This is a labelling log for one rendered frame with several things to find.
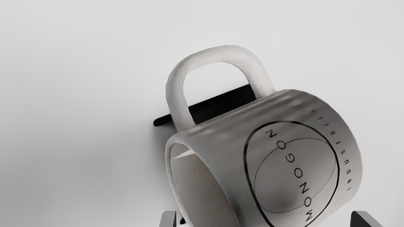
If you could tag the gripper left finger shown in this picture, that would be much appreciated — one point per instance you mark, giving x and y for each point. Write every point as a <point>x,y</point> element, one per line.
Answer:
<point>168,219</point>

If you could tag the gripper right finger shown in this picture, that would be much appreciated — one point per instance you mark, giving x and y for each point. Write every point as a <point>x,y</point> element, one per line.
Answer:
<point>364,220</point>

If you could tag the white printed mug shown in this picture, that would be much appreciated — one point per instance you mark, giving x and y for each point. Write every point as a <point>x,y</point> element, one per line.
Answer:
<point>221,148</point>

